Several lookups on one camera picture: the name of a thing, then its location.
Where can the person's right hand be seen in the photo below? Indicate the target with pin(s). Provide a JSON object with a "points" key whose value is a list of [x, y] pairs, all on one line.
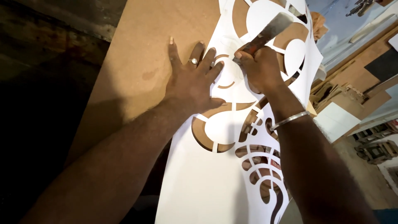
{"points": [[259, 70]]}

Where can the silver metal bangle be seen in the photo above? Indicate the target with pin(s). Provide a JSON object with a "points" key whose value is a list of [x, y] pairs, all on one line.
{"points": [[289, 119]]}

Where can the white board sheet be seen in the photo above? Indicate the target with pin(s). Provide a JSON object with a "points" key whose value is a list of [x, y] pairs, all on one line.
{"points": [[335, 121]]}

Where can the black sheet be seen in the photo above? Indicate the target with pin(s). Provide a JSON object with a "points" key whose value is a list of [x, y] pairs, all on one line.
{"points": [[382, 65]]}

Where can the brown fibreboard sheet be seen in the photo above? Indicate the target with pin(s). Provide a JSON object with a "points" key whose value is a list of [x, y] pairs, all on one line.
{"points": [[140, 62]]}

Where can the heap of wood offcuts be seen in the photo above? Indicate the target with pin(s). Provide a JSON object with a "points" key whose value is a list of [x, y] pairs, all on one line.
{"points": [[351, 90]]}

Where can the crumpled brown paper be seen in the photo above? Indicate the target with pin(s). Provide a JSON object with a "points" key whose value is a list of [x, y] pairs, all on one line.
{"points": [[318, 25]]}

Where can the white paper cutout stencil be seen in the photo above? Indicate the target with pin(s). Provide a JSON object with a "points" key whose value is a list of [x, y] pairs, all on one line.
{"points": [[211, 174]]}

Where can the person's right fingers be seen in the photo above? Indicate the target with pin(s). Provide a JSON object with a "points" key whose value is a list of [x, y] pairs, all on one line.
{"points": [[244, 60]]}

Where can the person's left hand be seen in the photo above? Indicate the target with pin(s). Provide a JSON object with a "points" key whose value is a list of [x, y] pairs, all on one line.
{"points": [[186, 87]]}

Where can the carved wooden frame pieces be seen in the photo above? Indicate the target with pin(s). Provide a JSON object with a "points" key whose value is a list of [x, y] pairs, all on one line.
{"points": [[377, 141]]}

